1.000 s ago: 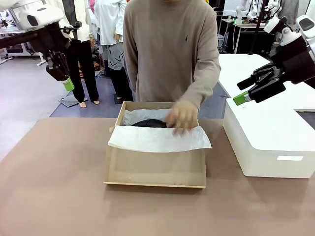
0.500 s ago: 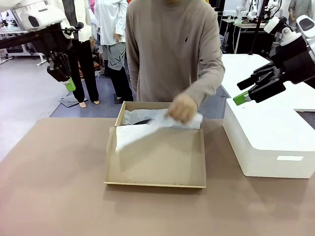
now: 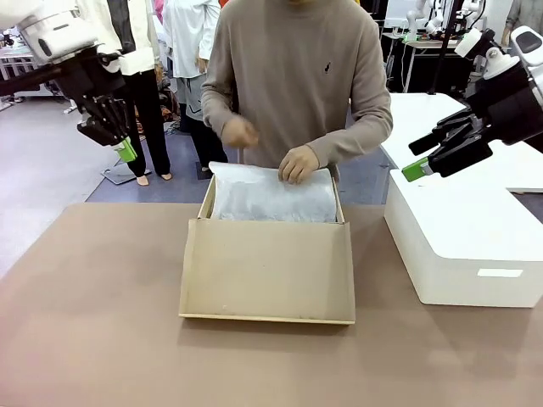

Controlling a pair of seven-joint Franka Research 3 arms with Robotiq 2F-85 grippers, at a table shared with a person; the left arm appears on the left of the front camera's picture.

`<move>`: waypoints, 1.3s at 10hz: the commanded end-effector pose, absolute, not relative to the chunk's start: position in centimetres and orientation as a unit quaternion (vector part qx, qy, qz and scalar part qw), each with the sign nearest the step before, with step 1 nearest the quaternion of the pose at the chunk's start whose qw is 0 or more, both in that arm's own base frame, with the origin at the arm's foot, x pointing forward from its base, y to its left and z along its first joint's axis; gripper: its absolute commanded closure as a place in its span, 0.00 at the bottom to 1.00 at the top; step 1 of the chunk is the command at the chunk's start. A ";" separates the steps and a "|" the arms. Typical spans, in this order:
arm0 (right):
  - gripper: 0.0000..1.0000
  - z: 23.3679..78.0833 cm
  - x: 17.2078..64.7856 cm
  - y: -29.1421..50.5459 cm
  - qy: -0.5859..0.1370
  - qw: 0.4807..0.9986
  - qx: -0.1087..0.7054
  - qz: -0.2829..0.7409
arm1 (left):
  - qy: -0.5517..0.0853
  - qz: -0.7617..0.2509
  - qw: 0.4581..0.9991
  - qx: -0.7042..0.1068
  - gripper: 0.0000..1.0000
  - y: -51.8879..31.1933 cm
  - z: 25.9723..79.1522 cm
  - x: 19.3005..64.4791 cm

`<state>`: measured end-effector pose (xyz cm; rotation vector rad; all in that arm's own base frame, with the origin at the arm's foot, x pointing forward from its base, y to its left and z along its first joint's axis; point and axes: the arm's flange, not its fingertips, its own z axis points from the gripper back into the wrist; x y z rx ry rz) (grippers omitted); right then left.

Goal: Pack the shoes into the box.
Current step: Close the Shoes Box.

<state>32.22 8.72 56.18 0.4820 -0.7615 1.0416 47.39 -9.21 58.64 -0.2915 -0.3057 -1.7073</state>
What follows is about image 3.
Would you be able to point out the white tissue paper sheet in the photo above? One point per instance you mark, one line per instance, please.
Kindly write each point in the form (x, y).
(271, 199)

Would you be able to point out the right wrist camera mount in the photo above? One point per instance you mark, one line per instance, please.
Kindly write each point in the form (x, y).
(466, 42)

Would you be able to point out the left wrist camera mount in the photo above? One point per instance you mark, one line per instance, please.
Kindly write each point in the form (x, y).
(111, 63)

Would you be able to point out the brown cardboard shoe box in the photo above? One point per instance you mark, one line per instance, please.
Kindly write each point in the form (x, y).
(267, 271)

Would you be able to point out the mannequin in white shirt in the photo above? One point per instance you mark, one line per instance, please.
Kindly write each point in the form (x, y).
(186, 42)

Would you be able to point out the lab desk with equipment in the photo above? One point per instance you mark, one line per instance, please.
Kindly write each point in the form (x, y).
(415, 46)

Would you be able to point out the black vertical pole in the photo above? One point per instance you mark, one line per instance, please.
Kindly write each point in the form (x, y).
(441, 63)

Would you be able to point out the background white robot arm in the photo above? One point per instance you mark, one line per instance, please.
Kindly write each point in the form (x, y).
(413, 17)
(475, 8)

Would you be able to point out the grey mannequin base plate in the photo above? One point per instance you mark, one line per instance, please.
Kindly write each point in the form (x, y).
(116, 176)

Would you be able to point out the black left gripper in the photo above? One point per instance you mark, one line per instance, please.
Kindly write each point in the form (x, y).
(91, 78)

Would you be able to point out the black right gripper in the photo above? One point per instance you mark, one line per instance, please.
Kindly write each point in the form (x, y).
(513, 106)

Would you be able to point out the person's left hand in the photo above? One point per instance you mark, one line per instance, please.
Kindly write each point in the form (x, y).
(299, 163)

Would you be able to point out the person's right hand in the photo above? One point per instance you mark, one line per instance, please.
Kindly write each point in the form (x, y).
(239, 131)

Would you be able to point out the mannequin in cream jacket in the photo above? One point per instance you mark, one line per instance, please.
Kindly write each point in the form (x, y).
(148, 118)

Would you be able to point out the person's right forearm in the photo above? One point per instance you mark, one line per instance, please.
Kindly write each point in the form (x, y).
(214, 118)

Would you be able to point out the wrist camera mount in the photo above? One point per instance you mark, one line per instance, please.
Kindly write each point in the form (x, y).
(466, 42)
(111, 63)

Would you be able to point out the person's left forearm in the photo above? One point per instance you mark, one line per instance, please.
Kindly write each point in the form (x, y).
(352, 140)

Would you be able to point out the white-framed lab desk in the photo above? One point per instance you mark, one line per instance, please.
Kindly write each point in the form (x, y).
(17, 59)

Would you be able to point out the colourful clothes pile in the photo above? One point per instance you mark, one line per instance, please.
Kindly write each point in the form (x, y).
(167, 112)

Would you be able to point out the white storage box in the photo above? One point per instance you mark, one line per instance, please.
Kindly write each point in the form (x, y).
(466, 237)

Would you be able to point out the bystander in grey top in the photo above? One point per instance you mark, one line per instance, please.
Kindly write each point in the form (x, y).
(513, 17)

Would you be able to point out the person in beige sweater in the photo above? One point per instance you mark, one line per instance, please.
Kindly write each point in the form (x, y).
(288, 63)

